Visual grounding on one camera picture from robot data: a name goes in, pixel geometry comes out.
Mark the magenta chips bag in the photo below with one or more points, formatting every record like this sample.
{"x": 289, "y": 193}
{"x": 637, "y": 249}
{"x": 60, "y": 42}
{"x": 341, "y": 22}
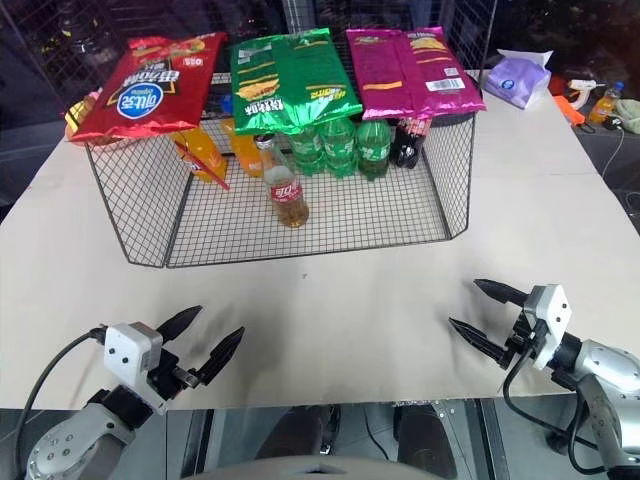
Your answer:
{"x": 405, "y": 75}

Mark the beige table cover sheet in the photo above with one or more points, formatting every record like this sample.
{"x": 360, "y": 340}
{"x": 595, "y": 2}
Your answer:
{"x": 320, "y": 310}

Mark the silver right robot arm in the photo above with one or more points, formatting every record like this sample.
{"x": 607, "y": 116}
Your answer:
{"x": 607, "y": 385}

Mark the yellow snack bag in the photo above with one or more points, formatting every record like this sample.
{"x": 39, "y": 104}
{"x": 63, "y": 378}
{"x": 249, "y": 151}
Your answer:
{"x": 77, "y": 112}

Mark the green soda plastic bottle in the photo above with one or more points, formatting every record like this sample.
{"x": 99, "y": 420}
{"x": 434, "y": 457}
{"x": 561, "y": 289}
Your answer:
{"x": 307, "y": 152}
{"x": 340, "y": 147}
{"x": 373, "y": 150}

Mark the white glue gun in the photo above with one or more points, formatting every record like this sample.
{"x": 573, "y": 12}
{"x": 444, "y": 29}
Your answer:
{"x": 582, "y": 90}

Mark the green chips bag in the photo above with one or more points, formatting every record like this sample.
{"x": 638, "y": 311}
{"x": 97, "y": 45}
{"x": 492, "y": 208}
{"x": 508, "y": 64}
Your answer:
{"x": 285, "y": 85}

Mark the pale green cloth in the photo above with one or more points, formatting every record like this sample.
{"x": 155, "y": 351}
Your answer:
{"x": 629, "y": 114}

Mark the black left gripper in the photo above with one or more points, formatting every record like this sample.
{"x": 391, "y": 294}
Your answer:
{"x": 172, "y": 376}

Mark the small orange drink bottle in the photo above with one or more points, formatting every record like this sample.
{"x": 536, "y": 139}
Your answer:
{"x": 602, "y": 107}

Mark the orange flat tool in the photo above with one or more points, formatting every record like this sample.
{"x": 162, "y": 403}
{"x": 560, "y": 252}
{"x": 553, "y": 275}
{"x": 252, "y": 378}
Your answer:
{"x": 570, "y": 111}

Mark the dark cola plastic bottle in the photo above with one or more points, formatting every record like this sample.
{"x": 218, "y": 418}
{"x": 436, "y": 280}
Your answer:
{"x": 410, "y": 145}

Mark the purple tissue pack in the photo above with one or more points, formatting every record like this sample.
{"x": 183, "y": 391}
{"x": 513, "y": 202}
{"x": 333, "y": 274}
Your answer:
{"x": 517, "y": 80}

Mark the dark rounded shape under table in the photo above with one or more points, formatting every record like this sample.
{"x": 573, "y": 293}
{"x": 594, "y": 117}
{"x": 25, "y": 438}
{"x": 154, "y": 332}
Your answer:
{"x": 425, "y": 435}

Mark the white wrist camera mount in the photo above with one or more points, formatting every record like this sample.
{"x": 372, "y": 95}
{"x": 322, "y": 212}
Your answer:
{"x": 129, "y": 352}
{"x": 550, "y": 315}

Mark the orange soda plastic bottle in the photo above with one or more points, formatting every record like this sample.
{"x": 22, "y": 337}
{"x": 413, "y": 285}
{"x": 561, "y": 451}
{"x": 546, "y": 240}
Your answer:
{"x": 202, "y": 155}
{"x": 247, "y": 155}

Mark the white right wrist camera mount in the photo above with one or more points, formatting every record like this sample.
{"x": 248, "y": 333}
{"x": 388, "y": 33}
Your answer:
{"x": 550, "y": 315}

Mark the glass cola bottle red label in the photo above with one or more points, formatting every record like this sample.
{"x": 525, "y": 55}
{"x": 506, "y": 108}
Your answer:
{"x": 286, "y": 192}

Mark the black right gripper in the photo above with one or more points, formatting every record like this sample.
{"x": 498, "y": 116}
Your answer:
{"x": 525, "y": 340}

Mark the red chips bag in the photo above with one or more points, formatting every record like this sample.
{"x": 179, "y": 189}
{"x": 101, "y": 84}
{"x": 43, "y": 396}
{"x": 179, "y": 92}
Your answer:
{"x": 150, "y": 95}

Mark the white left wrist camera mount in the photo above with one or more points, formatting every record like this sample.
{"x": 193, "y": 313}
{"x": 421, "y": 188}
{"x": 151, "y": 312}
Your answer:
{"x": 129, "y": 352}

